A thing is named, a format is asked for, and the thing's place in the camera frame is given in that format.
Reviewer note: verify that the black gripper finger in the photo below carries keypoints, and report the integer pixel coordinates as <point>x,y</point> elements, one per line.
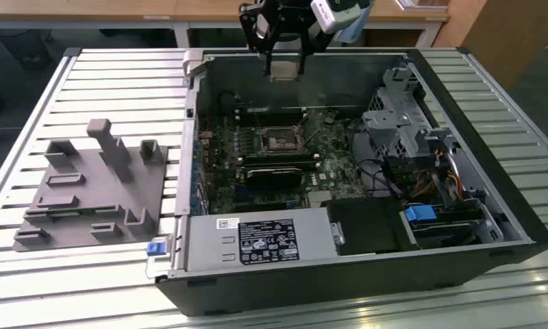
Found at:
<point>314,42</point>
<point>251,34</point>

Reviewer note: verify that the blue disk carrier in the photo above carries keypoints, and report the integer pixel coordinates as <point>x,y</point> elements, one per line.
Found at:
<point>420,214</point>

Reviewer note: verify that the black CPU socket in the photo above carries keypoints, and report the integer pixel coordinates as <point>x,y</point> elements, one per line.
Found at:
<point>279,144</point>

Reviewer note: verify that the black plastic shroud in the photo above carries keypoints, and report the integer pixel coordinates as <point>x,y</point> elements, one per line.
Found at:
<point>366,226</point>

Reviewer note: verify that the green motherboard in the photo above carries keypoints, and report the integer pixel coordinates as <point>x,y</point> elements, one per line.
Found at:
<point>338,164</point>

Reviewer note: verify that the wooden cabinet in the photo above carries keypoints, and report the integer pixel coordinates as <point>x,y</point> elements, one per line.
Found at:
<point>507,34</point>

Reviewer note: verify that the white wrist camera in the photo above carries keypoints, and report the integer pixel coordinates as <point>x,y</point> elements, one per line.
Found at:
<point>331,15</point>

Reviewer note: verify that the silver square CPU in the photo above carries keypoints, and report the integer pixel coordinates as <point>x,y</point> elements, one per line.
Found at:
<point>284,71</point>

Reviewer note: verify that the grey plastic parts rack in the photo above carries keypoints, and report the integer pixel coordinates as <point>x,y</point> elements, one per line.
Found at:
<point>96,192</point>

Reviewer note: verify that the black graphics card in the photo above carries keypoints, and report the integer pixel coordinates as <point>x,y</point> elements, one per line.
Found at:
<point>274,180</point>

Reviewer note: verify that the silver power supply with label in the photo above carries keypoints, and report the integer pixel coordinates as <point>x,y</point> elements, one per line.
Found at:
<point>210,246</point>

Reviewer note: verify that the blue case latch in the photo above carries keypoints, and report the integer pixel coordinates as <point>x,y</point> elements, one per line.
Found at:
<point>156,249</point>

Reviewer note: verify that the wooden desk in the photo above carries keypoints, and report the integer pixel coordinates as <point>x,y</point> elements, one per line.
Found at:
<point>119,8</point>

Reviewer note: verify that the green RAM stick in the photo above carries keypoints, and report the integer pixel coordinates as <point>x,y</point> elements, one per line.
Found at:
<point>68,214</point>

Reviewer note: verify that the small silver heat sink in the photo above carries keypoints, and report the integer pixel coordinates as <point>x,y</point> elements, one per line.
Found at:
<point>319,198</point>

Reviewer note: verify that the black mesh waste bin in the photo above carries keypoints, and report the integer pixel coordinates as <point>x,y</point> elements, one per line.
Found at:
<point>23,48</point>

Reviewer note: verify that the black open PC case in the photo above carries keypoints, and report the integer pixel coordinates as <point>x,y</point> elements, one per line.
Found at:
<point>302,291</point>

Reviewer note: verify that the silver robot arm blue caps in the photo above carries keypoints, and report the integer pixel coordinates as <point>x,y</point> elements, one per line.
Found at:
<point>354,27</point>

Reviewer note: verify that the silver metal drive cage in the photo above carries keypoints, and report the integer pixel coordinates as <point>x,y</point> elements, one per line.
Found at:
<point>392,120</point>

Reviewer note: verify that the white paper tray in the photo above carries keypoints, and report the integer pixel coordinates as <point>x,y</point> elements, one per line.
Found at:
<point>420,3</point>

